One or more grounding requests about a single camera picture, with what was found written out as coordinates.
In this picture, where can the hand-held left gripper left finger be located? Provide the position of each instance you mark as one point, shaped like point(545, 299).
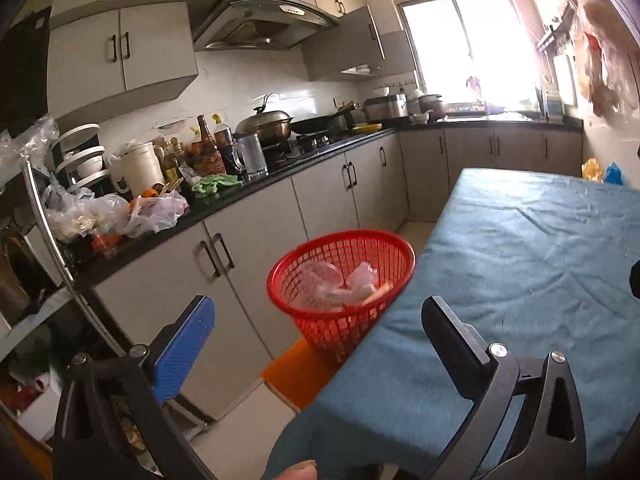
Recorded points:
point(187, 345)

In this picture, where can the white electric kettle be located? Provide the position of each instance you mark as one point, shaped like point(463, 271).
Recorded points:
point(140, 170)

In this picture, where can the gas stove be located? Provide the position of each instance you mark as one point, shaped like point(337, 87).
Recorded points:
point(300, 145)

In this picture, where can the brown cooking pot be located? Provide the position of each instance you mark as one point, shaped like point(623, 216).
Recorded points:
point(431, 107)

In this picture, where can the steel rice cooker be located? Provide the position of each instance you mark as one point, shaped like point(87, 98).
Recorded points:
point(385, 107)

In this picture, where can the white plastic bag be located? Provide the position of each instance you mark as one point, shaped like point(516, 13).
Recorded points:
point(157, 215)

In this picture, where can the white cutting board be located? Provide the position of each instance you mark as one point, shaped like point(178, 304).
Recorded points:
point(565, 80)

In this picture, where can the red-label sauce bottle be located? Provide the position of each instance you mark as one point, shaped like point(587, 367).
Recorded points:
point(207, 155)

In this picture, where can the orange floor mat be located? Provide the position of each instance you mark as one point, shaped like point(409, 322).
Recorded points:
point(295, 380)

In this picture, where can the black refrigerator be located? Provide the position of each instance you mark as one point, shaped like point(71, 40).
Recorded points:
point(22, 70)

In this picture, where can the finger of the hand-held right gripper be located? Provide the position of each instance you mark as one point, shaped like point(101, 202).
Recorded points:
point(635, 280)

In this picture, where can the yellow plastic bag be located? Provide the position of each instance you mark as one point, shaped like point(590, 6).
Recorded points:
point(592, 170)

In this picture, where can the grey upper kitchen cabinets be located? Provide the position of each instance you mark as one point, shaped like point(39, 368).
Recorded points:
point(125, 45)

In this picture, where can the metal wall rack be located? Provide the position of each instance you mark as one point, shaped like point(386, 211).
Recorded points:
point(555, 35)

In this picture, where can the person's left hand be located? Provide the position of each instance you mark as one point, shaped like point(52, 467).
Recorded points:
point(297, 471)

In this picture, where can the kitchen window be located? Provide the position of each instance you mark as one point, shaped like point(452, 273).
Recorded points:
point(460, 40)

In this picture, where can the dish rack with plates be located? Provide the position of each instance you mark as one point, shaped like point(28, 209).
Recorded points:
point(82, 155)

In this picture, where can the green cloth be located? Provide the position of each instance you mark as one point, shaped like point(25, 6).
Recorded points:
point(215, 185)

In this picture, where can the steel range hood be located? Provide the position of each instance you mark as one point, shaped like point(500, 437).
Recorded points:
point(260, 20)

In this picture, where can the blue tablecloth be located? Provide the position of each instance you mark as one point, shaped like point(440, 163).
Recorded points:
point(500, 260)

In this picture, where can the crumpled clear plastic bag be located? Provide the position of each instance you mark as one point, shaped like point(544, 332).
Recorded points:
point(361, 280)

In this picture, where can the red plastic mesh basket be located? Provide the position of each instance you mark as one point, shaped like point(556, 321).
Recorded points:
point(325, 332)

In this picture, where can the metal storage rack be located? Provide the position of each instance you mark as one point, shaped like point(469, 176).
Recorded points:
point(50, 240)

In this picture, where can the yellow-capped dark bottle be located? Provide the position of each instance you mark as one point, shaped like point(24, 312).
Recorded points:
point(227, 147)

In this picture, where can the blue plastic bag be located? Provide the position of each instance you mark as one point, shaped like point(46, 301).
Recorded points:
point(613, 175)

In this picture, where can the steel wok with lid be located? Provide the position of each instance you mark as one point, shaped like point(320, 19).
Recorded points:
point(265, 125)

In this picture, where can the yellow plate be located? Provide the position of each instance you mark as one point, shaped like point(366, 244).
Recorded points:
point(367, 128)

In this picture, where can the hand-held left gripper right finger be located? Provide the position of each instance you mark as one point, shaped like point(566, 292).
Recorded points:
point(452, 350)

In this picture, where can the hanging plastic bags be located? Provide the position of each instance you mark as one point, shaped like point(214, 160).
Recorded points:
point(605, 60)

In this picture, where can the black frying pan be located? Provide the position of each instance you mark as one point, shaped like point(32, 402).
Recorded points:
point(320, 122)

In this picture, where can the clear plastic bags pile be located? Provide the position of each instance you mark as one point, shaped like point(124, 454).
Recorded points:
point(75, 210)

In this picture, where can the black kitchen countertop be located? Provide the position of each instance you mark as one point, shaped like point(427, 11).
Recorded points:
point(280, 170)

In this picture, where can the utensil holder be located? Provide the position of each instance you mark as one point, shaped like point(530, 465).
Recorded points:
point(552, 105)

